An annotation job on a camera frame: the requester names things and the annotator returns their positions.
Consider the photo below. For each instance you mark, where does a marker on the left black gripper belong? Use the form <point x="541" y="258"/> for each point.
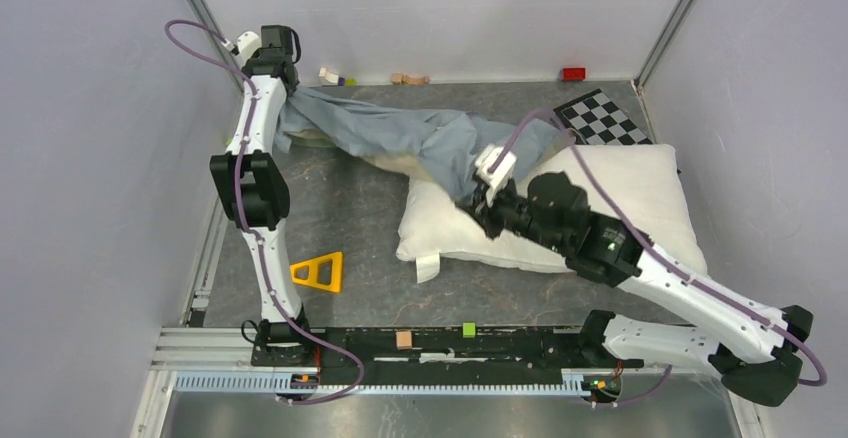
<point x="291" y="91"/>

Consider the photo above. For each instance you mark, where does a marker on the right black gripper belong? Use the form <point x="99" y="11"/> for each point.
<point x="476" y="205"/>

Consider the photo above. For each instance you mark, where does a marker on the blue grey pillowcase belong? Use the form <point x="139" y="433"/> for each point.
<point x="435" y="145"/>

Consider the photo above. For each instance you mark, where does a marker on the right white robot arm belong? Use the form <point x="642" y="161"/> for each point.
<point x="752" y="349"/>

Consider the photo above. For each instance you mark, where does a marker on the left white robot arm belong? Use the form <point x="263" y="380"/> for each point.
<point x="255" y="196"/>

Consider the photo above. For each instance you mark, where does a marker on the white purple block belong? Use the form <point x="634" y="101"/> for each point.
<point x="329" y="78"/>

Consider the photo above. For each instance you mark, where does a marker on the tan wooden blocks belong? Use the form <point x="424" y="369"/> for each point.
<point x="405" y="79"/>

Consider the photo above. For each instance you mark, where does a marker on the black white checkerboard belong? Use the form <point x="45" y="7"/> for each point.
<point x="600" y="121"/>

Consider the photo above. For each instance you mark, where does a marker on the tan wooden cube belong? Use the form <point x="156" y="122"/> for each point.
<point x="404" y="340"/>

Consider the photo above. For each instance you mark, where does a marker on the red lego brick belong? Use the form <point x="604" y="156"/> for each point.
<point x="573" y="74"/>

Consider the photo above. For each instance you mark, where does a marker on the yellow triangle piece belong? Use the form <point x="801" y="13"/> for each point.
<point x="324" y="273"/>

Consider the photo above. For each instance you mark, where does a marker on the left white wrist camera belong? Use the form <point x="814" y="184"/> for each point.
<point x="245" y="46"/>

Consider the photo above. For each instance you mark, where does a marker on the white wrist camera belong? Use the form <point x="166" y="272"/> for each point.
<point x="494" y="166"/>
<point x="245" y="46"/>

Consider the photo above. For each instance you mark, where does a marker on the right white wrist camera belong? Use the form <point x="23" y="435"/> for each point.
<point x="494" y="166"/>

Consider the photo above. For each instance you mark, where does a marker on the green cube on rail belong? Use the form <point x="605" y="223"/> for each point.
<point x="468" y="330"/>

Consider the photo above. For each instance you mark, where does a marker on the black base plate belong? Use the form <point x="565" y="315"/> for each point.
<point x="441" y="356"/>

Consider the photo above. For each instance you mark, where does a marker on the white toothed rail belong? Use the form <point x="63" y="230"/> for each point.
<point x="281" y="383"/>

